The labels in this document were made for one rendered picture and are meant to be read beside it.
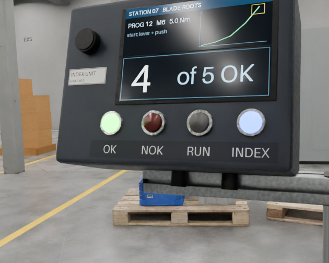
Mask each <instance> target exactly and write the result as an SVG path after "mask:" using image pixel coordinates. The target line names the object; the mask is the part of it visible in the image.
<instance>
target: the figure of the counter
mask: <svg viewBox="0 0 329 263"><path fill-rule="evenodd" d="M163 63H164V54H158V55H145V56H132V57H123V58H122V71H121V83H120V95H119V101H153V100H161V93H162V78H163Z"/></svg>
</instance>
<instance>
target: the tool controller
mask: <svg viewBox="0 0 329 263"><path fill-rule="evenodd" d="M158 54H164V63H163V78H162V93H161V100H153V101H119V95H120V83H121V71H122V58H123V57H132V56H145V55H158ZM300 75H301V19H300V11H299V4H298V0H127V1H120V2H113V3H106V4H99V5H91V6H84V7H77V8H74V9H73V10H72V13H71V19H70V28H69V38H68V48H67V58H66V67H65V77H64V87H63V96H62V106H61V116H60V126H59V131H58V141H57V151H56V160H57V161H58V162H60V163H65V164H72V165H80V166H87V167H92V168H100V169H111V170H132V171H142V170H159V171H172V172H171V186H176V187H186V178H187V172H204V173H222V180H221V189H226V190H238V174H249V175H271V176H294V175H296V174H298V172H299V152H300ZM247 109H256V110H259V111H261V112H262V113H263V115H264V116H265V119H266V126H265V128H264V130H263V131H262V132H261V133H260V134H259V135H257V136H254V137H247V136H245V135H243V134H241V133H240V131H239V130H238V127H237V119H238V116H239V115H240V113H241V112H243V111H244V110H247ZM196 110H205V111H207V112H209V113H210V114H211V116H212V117H213V122H214V123H213V127H212V129H211V131H210V132H209V133H208V134H207V135H205V136H200V137H199V136H195V135H193V134H191V133H190V131H189V130H188V128H187V118H188V116H189V115H190V114H191V113H192V112H194V111H196ZM110 111H114V112H118V113H119V114H120V115H121V117H122V119H123V126H122V129H121V130H120V131H119V132H118V133H117V134H116V135H113V136H109V135H106V134H105V133H104V132H103V131H102V130H101V127H100V122H101V119H102V117H103V116H104V115H105V113H107V112H110ZM149 111H159V112H161V113H162V114H163V115H164V116H165V118H166V126H165V128H164V130H163V132H162V133H161V134H159V135H157V136H150V135H148V134H146V133H145V132H144V131H143V129H142V119H143V117H144V115H145V114H146V113H147V112H149Z"/></svg>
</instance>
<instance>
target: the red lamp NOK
mask: <svg viewBox="0 0 329 263"><path fill-rule="evenodd" d="M165 126H166V118H165V116H164V115H163V114H162V113H161V112H159V111H149V112H147V113H146V114H145V115H144V117H143V119H142V129H143V131H144V132H145V133H146V134H148V135H150V136H157V135H159V134H161V133H162V132H163V130H164V128H165Z"/></svg>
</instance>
